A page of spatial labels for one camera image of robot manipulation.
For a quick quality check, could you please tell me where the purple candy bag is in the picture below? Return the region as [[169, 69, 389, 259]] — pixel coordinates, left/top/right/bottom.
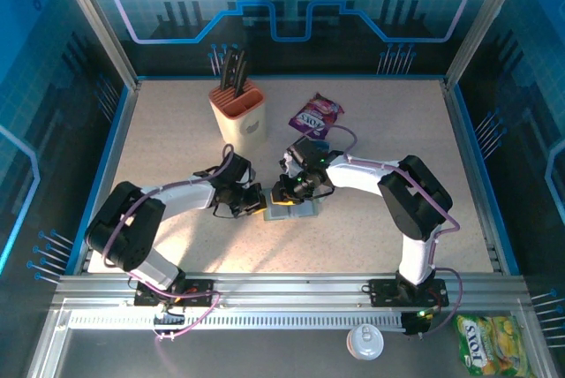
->
[[288, 92, 346, 140]]

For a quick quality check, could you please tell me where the beige orange knife block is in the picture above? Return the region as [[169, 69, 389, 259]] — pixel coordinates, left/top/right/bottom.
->
[[207, 79, 268, 153]]

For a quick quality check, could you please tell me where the white can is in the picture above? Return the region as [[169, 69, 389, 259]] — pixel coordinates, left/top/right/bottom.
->
[[345, 323, 385, 361]]

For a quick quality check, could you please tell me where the yellow green candy bag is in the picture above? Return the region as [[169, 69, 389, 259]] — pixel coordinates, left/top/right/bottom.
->
[[454, 314, 538, 378]]

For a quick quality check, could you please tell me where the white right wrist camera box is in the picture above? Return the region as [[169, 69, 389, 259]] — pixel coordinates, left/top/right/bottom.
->
[[280, 152, 301, 178]]

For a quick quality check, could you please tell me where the aluminium frame rail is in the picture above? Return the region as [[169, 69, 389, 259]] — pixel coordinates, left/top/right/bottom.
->
[[50, 272, 533, 308]]

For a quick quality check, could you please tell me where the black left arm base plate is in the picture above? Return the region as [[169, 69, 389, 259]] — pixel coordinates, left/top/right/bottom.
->
[[133, 278, 216, 308]]

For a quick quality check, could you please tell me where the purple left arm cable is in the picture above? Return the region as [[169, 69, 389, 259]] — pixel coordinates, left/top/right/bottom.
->
[[101, 143, 235, 344]]

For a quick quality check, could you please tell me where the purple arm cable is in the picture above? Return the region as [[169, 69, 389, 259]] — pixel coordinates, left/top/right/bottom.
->
[[325, 124, 464, 338], [101, 143, 235, 344]]

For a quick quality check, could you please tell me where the white slotted cable duct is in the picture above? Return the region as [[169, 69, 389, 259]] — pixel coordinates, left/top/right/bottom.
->
[[68, 310, 407, 331]]

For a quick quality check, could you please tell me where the black handled knife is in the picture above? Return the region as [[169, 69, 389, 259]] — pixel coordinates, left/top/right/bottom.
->
[[233, 49, 249, 100], [219, 48, 239, 91]]

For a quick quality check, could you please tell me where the aluminium side rail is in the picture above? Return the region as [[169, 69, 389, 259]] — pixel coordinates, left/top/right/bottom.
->
[[72, 79, 143, 276], [441, 79, 509, 276]]

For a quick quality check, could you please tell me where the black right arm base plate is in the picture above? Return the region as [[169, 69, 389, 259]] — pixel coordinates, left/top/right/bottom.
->
[[367, 278, 450, 308]]

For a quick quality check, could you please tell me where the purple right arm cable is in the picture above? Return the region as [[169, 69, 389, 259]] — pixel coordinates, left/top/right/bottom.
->
[[325, 124, 464, 338]]

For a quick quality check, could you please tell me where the aluminium frame post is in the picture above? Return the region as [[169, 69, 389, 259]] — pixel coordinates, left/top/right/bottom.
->
[[442, 0, 531, 92], [49, 0, 142, 92]]

